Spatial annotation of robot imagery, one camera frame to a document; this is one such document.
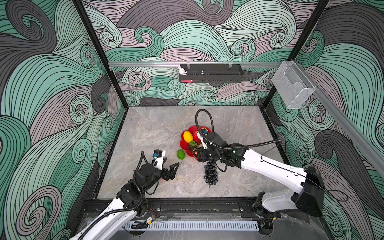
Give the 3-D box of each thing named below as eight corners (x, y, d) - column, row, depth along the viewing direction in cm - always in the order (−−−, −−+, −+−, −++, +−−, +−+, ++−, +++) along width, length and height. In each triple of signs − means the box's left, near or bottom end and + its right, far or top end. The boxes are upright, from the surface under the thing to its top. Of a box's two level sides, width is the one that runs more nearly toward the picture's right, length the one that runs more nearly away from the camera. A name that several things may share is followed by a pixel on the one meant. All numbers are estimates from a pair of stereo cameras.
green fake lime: (176, 160, 93) (176, 157, 90) (177, 152, 96) (176, 149, 94) (185, 160, 93) (185, 157, 90) (185, 152, 96) (185, 149, 94)
